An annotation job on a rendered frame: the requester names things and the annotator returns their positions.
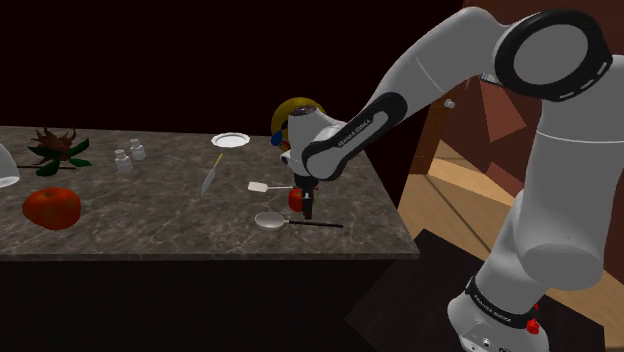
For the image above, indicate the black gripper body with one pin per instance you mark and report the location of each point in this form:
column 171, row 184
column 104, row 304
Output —
column 307, row 183

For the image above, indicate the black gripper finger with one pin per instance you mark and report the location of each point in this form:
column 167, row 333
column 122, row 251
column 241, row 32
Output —
column 307, row 207

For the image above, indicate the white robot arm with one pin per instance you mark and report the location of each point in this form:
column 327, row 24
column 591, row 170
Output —
column 551, row 195

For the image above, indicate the small red apple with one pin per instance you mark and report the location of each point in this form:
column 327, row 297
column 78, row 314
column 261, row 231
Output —
column 294, row 200

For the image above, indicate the white spatula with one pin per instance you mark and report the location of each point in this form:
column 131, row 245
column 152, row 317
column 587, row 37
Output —
column 257, row 186

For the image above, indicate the yellow round toy figure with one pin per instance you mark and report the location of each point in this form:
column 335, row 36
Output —
column 282, row 114

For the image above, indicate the white round plate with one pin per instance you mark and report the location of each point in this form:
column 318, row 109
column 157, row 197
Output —
column 230, row 140

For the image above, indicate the dark robot stand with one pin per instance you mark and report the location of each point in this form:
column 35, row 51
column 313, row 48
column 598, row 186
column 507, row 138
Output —
column 414, row 292

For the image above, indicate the white salt shaker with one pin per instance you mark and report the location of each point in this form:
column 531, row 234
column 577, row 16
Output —
column 137, row 150
column 123, row 162

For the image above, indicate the brown wooden door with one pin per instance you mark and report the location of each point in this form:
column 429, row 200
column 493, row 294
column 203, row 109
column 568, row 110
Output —
column 502, row 122

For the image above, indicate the brown flower with green leaves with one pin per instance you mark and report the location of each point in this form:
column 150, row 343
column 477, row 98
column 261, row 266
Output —
column 56, row 146

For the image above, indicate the large red tomato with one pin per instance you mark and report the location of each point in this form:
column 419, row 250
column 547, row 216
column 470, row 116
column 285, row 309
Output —
column 51, row 208

